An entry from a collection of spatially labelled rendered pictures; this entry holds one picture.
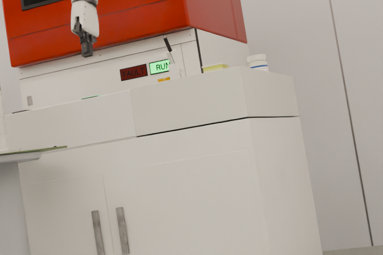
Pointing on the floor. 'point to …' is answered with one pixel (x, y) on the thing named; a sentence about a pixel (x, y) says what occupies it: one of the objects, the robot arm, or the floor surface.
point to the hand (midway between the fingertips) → (86, 50)
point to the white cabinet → (176, 194)
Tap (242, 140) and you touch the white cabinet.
